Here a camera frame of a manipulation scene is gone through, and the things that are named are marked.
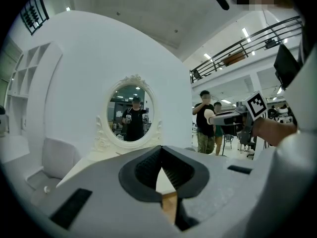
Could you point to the person's right forearm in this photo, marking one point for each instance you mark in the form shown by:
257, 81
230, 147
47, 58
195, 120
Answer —
272, 131

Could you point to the oval mirror white carved frame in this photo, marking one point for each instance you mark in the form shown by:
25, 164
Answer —
131, 113

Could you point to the white bookshelf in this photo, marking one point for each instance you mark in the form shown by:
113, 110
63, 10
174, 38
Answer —
27, 78

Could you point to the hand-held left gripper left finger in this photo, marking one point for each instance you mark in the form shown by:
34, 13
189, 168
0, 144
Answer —
106, 207

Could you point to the small beige object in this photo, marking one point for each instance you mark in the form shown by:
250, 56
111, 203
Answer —
209, 114

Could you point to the black balcony railing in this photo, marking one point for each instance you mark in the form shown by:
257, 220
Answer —
247, 46

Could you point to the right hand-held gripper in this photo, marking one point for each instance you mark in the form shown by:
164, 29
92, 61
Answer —
256, 105

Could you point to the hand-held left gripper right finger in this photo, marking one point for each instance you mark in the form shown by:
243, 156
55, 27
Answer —
223, 195

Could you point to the grey office chair white base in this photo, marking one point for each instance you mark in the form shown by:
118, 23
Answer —
59, 157

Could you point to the small white drawer wooden inside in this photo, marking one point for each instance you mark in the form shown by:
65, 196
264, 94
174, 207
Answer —
169, 204

